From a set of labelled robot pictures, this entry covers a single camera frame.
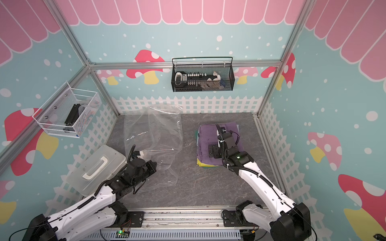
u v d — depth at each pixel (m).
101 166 0.79
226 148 0.58
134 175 0.62
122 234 0.73
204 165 0.85
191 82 0.87
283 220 0.38
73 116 0.70
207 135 0.87
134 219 0.75
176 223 0.74
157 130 0.95
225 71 0.94
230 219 0.74
